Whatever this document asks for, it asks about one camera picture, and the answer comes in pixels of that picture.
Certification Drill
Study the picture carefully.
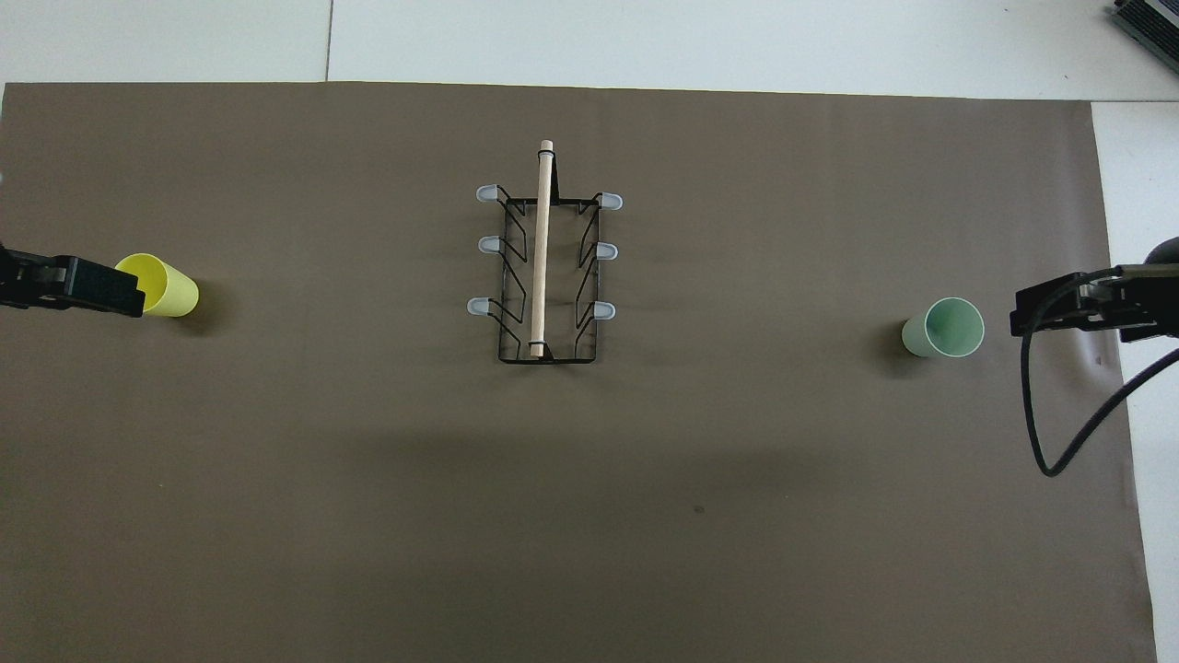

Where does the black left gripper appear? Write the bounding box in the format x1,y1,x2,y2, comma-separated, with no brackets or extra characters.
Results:
0,244,146,319

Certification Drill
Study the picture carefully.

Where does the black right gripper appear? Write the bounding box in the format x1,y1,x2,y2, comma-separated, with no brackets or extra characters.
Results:
1010,264,1179,346

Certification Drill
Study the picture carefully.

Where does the yellow plastic cup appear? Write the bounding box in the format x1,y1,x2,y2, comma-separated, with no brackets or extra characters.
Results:
114,253,200,319

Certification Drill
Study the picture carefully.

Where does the light green plastic cup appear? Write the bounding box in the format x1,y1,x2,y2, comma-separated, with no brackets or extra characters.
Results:
901,297,986,358

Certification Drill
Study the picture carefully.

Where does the grey ribbed device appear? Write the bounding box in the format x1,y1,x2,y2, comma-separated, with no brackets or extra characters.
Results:
1105,0,1179,52

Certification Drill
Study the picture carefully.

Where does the brown paper table mat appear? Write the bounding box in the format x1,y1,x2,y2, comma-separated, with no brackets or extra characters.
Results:
0,81,1159,663

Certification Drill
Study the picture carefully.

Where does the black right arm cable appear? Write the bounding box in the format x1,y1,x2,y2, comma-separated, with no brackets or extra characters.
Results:
1018,274,1179,478

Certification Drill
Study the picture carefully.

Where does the black wire cup rack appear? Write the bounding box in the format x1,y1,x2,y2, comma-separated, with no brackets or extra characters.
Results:
466,140,625,365

